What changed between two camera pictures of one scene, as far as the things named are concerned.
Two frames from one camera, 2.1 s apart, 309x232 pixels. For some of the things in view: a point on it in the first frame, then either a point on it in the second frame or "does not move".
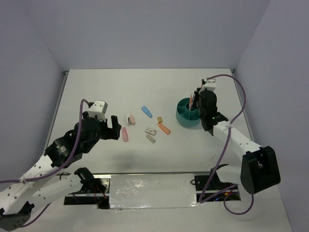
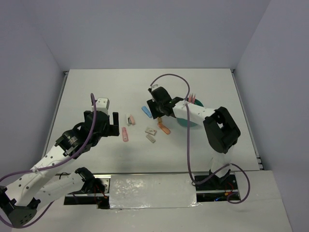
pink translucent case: (125, 135) does not move
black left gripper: (116, 127) does not move
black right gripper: (197, 95) to (151, 104)
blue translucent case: (145, 109) does not move
